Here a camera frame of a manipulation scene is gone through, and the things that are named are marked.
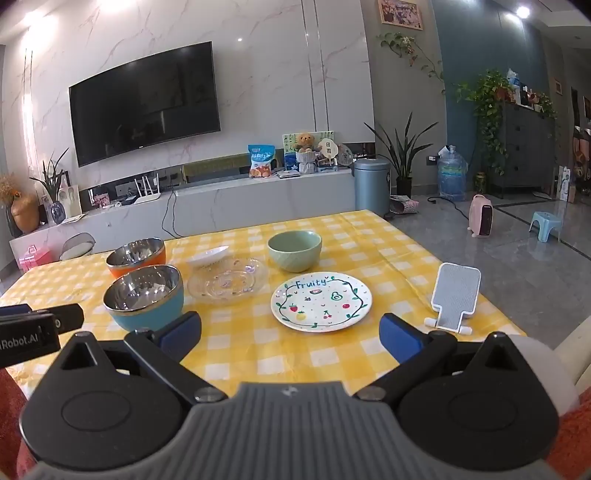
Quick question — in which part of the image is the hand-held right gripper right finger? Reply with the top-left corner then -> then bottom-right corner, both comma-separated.
353,313 -> 527,402

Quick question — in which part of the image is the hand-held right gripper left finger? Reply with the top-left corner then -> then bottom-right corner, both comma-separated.
55,311 -> 229,404

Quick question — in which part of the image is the blue steel bowl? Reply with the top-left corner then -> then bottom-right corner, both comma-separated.
102,265 -> 184,332

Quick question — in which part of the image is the clear glass plate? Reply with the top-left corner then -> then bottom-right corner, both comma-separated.
187,257 -> 269,303

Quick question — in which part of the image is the orange steel bowl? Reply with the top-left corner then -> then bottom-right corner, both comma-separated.
106,237 -> 167,280

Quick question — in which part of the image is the small white plate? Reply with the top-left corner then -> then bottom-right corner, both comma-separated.
186,246 -> 230,268

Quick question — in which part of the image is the white fruit print plate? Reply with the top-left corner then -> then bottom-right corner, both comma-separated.
270,272 -> 373,332

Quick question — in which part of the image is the green ceramic bowl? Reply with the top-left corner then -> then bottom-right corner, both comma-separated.
267,230 -> 322,273

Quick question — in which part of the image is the white phone stand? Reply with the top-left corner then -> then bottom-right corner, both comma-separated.
425,263 -> 482,336

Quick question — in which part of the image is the pink storage box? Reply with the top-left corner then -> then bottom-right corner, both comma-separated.
18,244 -> 51,272

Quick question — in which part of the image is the orange cloth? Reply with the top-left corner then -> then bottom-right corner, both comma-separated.
0,367 -> 591,480

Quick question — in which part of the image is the black chair with grey back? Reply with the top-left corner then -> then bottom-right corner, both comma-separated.
59,233 -> 97,261

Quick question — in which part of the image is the gold vase with dried flowers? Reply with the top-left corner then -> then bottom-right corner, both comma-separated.
0,173 -> 40,234

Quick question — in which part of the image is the green plant in blue vase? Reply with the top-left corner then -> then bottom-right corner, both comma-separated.
30,148 -> 70,224

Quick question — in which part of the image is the pink patterned bag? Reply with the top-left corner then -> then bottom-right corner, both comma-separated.
390,195 -> 420,214

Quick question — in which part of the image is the white marble television cabinet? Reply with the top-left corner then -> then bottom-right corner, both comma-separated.
9,166 -> 356,278

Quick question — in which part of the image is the white router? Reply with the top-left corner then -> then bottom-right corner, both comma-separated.
122,172 -> 161,205

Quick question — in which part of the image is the white framed picture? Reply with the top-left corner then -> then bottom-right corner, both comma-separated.
60,185 -> 83,217

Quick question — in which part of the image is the pink space heater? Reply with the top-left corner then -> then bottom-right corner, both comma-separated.
468,194 -> 495,237

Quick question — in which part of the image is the blue-grey trash can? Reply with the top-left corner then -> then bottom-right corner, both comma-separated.
353,158 -> 391,217

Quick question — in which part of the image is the white rounded object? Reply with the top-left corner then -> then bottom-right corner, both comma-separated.
505,335 -> 579,416

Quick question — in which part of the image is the olive long box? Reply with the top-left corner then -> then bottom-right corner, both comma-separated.
182,154 -> 252,183

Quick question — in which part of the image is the blue water jug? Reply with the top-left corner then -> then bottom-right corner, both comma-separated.
436,145 -> 468,201

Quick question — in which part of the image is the potted snake plant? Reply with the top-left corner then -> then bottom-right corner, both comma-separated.
365,113 -> 439,197

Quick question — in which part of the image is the small blue stool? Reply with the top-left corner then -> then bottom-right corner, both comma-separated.
529,211 -> 561,241

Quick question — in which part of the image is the blue snack bag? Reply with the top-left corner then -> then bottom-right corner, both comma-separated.
248,144 -> 278,178

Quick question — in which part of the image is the grey wrapped pot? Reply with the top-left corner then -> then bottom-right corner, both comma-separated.
295,150 -> 319,174

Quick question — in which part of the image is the green picture card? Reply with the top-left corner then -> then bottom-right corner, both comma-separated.
283,131 -> 334,155

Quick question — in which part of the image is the dark grey dresser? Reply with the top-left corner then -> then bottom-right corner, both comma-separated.
489,102 -> 557,195

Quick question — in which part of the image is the trailing pothos plant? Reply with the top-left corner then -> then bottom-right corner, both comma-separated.
455,69 -> 513,176

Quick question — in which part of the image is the small potted plant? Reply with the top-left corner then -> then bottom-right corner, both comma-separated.
531,90 -> 558,117

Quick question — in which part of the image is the black power cable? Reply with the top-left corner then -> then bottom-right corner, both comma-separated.
161,187 -> 182,238

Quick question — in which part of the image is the black floor cable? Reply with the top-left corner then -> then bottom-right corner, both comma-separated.
427,196 -> 472,220

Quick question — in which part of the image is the black wall television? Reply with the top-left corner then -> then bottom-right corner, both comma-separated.
69,41 -> 221,168

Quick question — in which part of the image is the wall vine plant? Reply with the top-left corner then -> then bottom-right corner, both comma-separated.
376,32 -> 446,93

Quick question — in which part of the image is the framed wall picture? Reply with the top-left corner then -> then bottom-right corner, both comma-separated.
378,0 -> 424,31

